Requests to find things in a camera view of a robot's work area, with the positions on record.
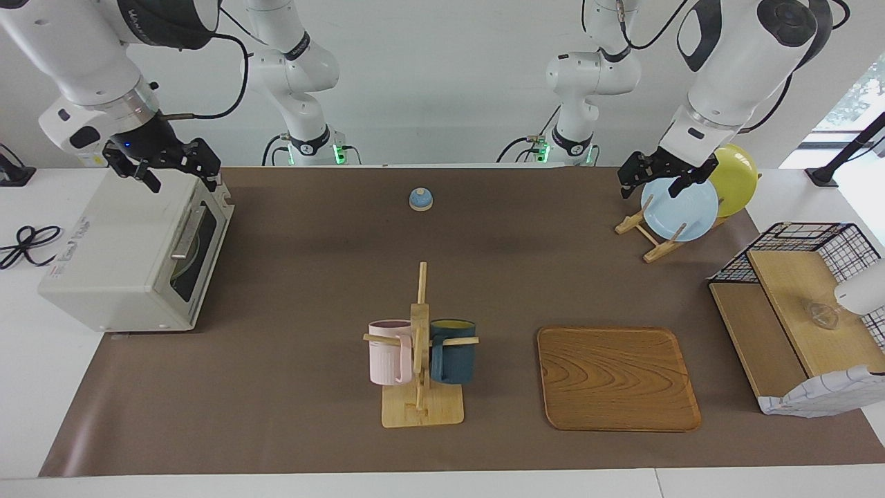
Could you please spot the yellow plate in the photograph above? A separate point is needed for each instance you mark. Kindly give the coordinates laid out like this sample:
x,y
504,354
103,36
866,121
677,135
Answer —
x,y
736,180

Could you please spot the wooden plate rack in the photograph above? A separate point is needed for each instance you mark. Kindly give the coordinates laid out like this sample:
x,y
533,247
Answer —
x,y
657,250

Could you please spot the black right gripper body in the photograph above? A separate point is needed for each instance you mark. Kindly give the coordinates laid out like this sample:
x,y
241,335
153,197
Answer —
x,y
155,145

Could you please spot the wooden crate shelf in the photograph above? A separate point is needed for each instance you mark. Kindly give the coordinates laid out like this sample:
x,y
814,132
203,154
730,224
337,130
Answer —
x,y
823,398

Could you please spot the wooden serving tray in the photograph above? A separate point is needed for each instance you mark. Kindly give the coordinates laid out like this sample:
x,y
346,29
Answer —
x,y
615,377

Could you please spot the brown table mat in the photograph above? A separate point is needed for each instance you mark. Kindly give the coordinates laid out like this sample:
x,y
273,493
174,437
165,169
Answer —
x,y
311,290

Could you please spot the black clamp mount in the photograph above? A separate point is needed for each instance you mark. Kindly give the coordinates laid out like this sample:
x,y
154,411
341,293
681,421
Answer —
x,y
14,173

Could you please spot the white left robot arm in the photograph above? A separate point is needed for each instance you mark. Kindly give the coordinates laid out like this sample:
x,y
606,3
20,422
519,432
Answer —
x,y
740,69

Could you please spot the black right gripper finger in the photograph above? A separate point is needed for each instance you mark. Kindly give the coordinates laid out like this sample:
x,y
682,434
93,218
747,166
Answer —
x,y
211,178
149,178

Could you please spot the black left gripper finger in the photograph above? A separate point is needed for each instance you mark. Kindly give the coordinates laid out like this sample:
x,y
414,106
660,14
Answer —
x,y
626,188
677,188

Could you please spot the white toaster oven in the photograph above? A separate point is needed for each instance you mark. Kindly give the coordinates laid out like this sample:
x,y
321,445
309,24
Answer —
x,y
117,256

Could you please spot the pink mug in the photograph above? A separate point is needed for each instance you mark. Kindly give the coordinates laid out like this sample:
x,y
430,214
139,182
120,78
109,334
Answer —
x,y
387,356

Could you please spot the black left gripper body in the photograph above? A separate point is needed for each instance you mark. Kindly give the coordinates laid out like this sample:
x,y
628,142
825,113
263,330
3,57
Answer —
x,y
667,167

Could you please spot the wooden step shelf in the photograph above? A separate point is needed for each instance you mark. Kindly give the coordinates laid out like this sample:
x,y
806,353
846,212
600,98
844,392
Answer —
x,y
795,290

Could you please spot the light blue plate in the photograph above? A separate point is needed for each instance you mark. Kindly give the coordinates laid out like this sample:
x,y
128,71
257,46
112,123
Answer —
x,y
681,214

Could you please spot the black camera stand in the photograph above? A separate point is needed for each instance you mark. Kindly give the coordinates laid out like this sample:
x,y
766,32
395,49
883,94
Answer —
x,y
840,158

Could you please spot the dark blue mug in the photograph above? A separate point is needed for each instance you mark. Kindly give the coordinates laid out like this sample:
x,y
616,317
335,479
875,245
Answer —
x,y
453,360

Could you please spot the small clear glass object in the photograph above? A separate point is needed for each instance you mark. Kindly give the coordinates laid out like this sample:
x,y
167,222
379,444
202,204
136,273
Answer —
x,y
821,315

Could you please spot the white rounded device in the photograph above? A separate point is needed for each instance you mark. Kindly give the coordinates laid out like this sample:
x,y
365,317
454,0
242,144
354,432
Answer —
x,y
864,289

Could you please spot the wooden mug tree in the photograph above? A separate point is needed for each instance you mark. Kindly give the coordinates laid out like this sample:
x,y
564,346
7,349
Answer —
x,y
420,408

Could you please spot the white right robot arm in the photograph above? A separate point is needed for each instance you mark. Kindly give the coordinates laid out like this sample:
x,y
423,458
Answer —
x,y
83,48

